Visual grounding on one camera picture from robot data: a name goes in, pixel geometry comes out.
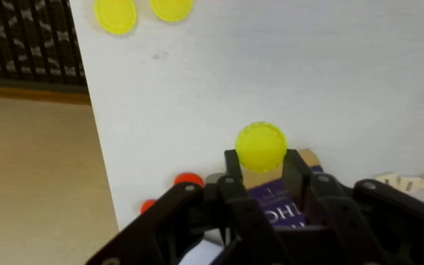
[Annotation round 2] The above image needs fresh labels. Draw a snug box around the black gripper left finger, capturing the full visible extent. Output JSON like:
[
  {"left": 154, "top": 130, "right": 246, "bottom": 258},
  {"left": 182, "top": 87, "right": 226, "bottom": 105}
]
[{"left": 85, "top": 148, "right": 291, "bottom": 265}]

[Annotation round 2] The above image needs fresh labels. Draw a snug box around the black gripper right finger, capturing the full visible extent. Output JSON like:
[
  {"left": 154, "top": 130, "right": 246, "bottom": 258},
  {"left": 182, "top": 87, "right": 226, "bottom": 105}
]
[{"left": 282, "top": 148, "right": 424, "bottom": 265}]

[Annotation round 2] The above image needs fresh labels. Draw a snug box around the yellow game chip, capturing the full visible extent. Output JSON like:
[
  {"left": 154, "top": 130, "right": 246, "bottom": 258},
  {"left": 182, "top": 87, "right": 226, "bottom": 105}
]
[
  {"left": 92, "top": 0, "right": 140, "bottom": 37},
  {"left": 148, "top": 0, "right": 196, "bottom": 26},
  {"left": 234, "top": 121, "right": 288, "bottom": 174}
]

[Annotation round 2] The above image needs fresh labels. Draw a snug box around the red game chip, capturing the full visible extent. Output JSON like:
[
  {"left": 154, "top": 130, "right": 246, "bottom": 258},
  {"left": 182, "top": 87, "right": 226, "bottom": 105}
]
[
  {"left": 140, "top": 198, "right": 159, "bottom": 215},
  {"left": 172, "top": 171, "right": 206, "bottom": 189}
]

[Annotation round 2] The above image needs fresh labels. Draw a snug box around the purple book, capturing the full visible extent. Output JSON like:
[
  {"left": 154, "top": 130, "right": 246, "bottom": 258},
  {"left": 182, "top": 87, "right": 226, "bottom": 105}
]
[{"left": 240, "top": 148, "right": 327, "bottom": 233}]

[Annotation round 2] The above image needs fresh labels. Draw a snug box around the white side table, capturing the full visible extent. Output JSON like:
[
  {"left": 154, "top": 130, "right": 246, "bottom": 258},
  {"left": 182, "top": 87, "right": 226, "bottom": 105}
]
[{"left": 69, "top": 0, "right": 424, "bottom": 233}]

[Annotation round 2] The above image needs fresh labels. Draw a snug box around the black floor grille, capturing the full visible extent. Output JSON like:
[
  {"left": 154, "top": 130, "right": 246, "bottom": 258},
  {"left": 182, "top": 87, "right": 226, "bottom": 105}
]
[{"left": 0, "top": 0, "right": 88, "bottom": 95}]

